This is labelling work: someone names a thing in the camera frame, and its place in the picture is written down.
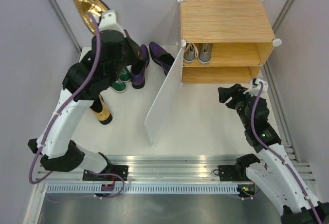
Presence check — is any purple loafer right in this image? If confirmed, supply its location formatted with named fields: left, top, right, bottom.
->
left=149, top=42, right=175, bottom=76

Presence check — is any green sneaker lower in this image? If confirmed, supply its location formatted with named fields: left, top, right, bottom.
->
left=110, top=79, right=127, bottom=93

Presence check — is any green sneaker upper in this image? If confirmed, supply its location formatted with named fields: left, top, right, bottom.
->
left=119, top=67, right=131, bottom=83

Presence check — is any aluminium mounting rail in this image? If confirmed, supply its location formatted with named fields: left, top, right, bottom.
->
left=44, top=145, right=315, bottom=183

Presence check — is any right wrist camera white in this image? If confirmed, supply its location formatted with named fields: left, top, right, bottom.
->
left=244, top=77, right=268, bottom=96

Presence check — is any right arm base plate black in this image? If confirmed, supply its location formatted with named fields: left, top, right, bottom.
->
left=217, top=165, right=244, bottom=182

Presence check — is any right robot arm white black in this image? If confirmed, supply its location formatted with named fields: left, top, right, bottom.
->
left=218, top=81, right=328, bottom=223

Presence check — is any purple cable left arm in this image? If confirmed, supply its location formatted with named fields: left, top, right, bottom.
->
left=28, top=12, right=102, bottom=185

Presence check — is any wooden shoe cabinet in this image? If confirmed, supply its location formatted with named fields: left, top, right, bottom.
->
left=177, top=0, right=282, bottom=83

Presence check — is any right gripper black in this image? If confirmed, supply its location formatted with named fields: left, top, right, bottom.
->
left=217, top=83, right=258, bottom=129

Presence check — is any purple loafer left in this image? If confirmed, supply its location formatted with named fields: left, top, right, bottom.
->
left=131, top=44, right=150, bottom=89

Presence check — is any white cabinet door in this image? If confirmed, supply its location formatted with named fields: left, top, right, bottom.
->
left=144, top=48, right=184, bottom=146

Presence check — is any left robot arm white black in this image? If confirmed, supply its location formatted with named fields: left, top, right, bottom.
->
left=28, top=29, right=140, bottom=180

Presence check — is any purple loafer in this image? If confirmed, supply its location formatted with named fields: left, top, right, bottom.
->
left=149, top=42, right=175, bottom=76
left=131, top=44, right=150, bottom=89

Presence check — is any green sneaker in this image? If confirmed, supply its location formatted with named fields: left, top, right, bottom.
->
left=119, top=67, right=131, bottom=83
left=110, top=79, right=127, bottom=93

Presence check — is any white slotted cable duct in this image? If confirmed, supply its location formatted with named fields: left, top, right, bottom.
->
left=46, top=183, right=239, bottom=195

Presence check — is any grey sneaker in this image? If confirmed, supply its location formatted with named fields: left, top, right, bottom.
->
left=198, top=43, right=213, bottom=65
left=184, top=43, right=199, bottom=64

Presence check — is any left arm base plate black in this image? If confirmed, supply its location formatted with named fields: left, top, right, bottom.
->
left=82, top=164, right=129, bottom=181

